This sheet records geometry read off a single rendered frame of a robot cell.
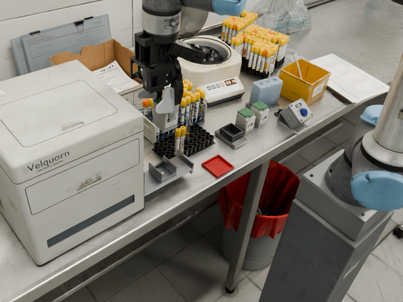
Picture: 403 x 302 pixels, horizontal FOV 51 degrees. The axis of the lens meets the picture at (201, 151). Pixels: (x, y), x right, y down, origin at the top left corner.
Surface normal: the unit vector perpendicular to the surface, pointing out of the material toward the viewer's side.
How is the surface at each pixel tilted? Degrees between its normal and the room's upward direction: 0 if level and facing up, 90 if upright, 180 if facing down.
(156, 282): 0
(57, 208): 90
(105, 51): 88
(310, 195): 90
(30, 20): 90
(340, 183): 70
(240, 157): 0
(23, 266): 0
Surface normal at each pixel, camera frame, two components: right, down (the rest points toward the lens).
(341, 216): -0.74, 0.38
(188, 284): 0.09, -0.76
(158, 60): 0.65, 0.54
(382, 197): -0.30, 0.69
